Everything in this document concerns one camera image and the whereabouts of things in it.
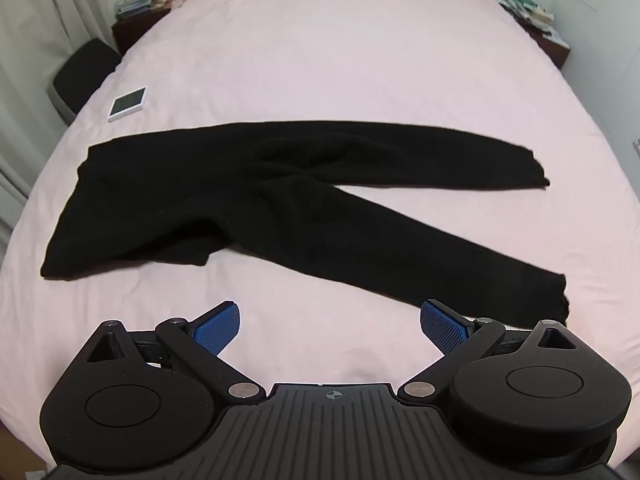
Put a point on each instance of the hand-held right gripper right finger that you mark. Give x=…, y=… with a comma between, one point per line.
x=442, y=327

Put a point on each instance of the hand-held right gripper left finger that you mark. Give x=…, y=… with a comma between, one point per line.
x=217, y=327

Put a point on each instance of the black pants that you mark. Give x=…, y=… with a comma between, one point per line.
x=225, y=200

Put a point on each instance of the small white flat device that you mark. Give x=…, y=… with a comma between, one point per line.
x=128, y=104

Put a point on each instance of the black chair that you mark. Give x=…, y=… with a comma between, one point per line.
x=82, y=77

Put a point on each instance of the bed with pink sheet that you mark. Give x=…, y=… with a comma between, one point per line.
x=325, y=60

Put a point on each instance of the dark wooden nightstand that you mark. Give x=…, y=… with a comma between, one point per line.
x=136, y=32
x=555, y=51

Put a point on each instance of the clutter of papers and boxes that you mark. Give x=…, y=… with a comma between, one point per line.
x=525, y=10

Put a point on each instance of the white curtain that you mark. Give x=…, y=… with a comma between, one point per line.
x=30, y=35

